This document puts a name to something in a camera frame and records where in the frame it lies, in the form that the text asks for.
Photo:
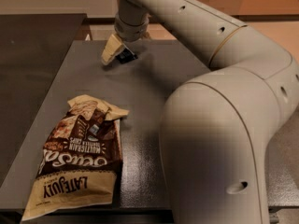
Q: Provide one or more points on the Late July chips bag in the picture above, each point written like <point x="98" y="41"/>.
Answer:
<point x="81" y="159"/>

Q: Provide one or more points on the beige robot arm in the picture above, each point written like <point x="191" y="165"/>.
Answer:
<point x="215" y="128"/>

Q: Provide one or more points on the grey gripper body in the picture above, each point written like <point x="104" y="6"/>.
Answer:
<point x="130" y="31"/>

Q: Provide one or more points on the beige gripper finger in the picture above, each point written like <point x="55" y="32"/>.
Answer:
<point x="113" y="47"/>

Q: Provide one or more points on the dark blue rxbar wrapper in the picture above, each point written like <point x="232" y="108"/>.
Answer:
<point x="126" y="56"/>

